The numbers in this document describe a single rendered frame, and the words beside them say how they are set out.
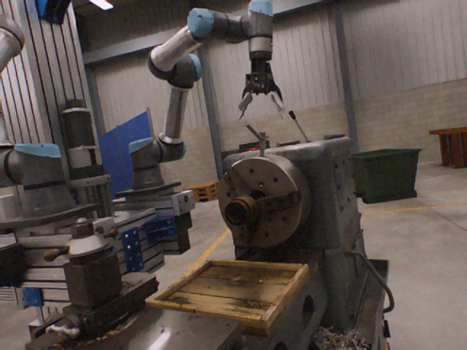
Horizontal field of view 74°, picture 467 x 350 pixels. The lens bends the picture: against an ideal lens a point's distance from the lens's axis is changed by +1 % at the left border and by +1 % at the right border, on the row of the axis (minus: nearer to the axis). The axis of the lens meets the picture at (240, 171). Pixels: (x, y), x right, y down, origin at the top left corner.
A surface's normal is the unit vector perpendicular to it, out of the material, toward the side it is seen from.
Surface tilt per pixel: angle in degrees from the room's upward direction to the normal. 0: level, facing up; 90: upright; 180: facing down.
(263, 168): 90
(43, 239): 90
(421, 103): 90
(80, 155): 90
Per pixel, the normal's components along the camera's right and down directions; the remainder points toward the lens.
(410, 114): -0.24, 0.10
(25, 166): -0.02, 0.07
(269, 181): -0.49, 0.14
